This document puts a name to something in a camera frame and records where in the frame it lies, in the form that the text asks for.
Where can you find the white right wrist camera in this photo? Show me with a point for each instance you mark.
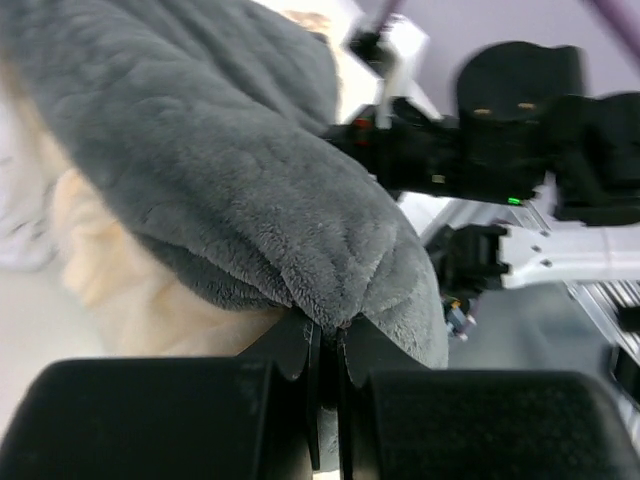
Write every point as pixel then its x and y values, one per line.
pixel 393 50

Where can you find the grey plush cream-frilled pillowcase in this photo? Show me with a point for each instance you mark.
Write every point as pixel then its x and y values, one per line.
pixel 200 201

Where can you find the white plain pillow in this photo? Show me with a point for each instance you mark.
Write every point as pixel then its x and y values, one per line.
pixel 30 165

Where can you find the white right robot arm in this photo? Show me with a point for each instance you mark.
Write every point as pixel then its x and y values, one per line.
pixel 581 224

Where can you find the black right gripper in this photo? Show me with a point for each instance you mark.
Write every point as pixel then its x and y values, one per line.
pixel 499 146

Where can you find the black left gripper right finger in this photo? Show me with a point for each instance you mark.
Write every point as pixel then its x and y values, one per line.
pixel 401 420

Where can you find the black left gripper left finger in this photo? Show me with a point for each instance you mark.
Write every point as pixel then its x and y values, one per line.
pixel 251 416

